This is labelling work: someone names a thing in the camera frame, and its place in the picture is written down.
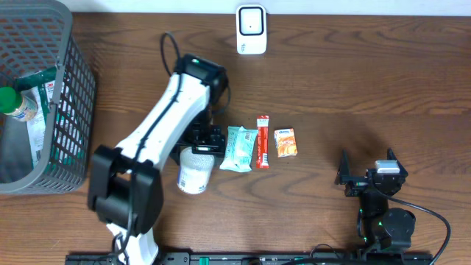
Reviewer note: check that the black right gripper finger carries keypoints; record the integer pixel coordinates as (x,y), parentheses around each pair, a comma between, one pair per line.
(344,168)
(390,155)

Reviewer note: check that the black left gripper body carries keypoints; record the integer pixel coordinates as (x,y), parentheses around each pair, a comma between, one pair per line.
(205,138)

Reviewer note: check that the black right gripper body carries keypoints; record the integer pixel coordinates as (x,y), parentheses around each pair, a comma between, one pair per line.
(358,185)

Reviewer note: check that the white plastic cup container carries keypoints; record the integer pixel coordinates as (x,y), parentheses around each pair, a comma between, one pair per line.
(195,171)

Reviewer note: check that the teal wet wipes pack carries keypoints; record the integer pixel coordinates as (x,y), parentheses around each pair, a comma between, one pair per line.
(239,149)

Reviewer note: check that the red stick sachet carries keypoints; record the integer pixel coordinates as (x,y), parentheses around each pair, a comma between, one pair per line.
(262,139)

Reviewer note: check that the orange tissue pack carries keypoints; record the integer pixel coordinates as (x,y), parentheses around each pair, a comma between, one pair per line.
(285,142)

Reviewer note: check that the green white package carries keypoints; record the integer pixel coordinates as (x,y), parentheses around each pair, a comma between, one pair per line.
(40,88)

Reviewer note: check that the green cap bottle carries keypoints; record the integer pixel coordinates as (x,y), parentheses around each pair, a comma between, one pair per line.
(17,105)

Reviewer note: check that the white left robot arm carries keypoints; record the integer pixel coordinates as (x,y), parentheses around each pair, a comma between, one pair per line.
(125,188)

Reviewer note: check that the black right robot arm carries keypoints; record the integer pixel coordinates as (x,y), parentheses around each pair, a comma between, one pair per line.
(384,229)

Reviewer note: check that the white barcode scanner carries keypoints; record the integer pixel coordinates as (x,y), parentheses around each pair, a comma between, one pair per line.
(251,29)

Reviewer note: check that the grey plastic basket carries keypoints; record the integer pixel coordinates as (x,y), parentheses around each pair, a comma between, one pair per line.
(35,36)

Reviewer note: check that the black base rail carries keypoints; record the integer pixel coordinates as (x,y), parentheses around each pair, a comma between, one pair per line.
(320,258)

